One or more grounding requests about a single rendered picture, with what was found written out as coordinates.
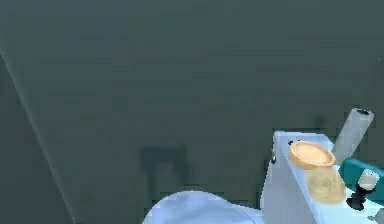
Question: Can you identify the white toilet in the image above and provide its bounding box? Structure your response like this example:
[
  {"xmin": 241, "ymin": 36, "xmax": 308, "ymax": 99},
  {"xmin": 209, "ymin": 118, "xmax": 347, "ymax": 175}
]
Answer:
[{"xmin": 142, "ymin": 129, "xmax": 384, "ymax": 224}]

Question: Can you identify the tan round bowl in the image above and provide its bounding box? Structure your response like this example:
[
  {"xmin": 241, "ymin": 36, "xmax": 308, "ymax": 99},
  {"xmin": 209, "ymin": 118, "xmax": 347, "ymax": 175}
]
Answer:
[{"xmin": 288, "ymin": 140, "xmax": 336, "ymax": 170}]

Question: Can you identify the tan flat round plate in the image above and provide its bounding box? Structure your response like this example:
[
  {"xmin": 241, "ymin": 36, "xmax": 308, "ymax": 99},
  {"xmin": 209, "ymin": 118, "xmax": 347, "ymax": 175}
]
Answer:
[{"xmin": 305, "ymin": 167, "xmax": 348, "ymax": 206}]

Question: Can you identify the white candle on black holder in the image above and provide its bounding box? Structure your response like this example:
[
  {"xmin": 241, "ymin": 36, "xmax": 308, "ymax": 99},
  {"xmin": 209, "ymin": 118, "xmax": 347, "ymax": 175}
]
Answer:
[{"xmin": 345, "ymin": 168, "xmax": 380, "ymax": 212}]

